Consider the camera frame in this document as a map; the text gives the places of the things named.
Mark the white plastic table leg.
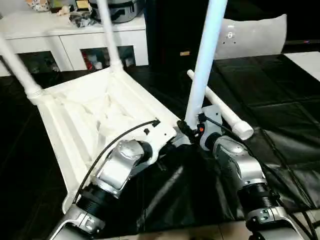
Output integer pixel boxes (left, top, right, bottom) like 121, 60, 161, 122
186, 69, 255, 141
183, 0, 229, 129
96, 0, 124, 72
0, 34, 44, 99

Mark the white plastic table top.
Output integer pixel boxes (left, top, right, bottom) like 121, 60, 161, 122
31, 64, 189, 214

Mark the black work mat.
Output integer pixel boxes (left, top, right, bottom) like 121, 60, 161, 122
0, 52, 320, 238

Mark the black cabinet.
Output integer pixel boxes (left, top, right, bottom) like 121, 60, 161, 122
145, 0, 227, 69

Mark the grey cushion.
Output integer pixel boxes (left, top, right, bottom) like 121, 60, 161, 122
214, 13, 289, 61

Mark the white board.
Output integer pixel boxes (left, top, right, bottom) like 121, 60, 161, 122
284, 51, 320, 82

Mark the dark gear on cabinet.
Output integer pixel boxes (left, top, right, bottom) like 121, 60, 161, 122
69, 0, 147, 27

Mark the white cabinet with glass doors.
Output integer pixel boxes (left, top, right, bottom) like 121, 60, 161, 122
0, 9, 150, 77

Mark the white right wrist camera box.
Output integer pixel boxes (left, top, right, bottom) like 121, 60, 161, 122
199, 104, 224, 132

